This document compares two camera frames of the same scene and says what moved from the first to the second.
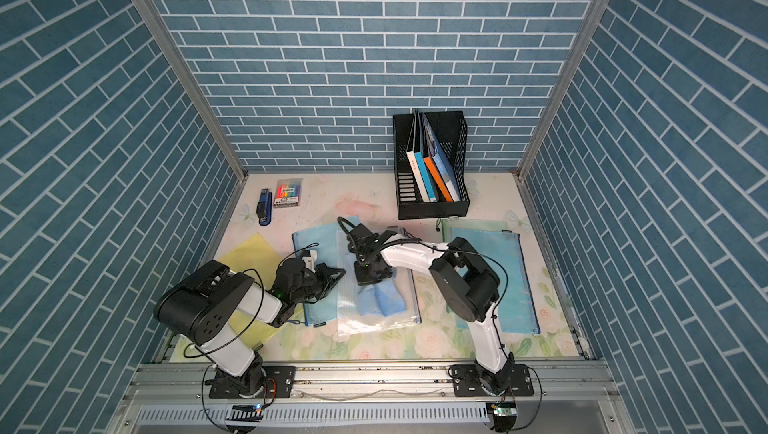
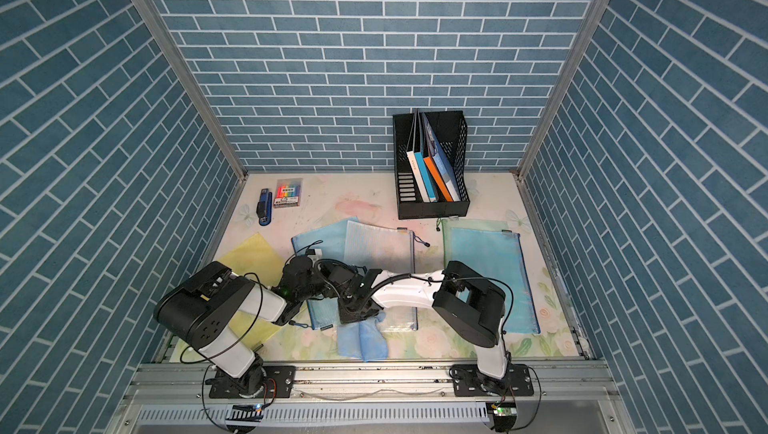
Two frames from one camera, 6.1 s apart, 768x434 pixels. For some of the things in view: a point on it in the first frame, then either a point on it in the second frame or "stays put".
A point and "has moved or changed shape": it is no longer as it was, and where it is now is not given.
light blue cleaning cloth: [380, 297] has moved or changed shape
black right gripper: [362, 278] to [345, 315]
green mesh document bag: [449, 223] stays put
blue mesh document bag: [323, 240] stays put
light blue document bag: [503, 252] stays put
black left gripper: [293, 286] stays put
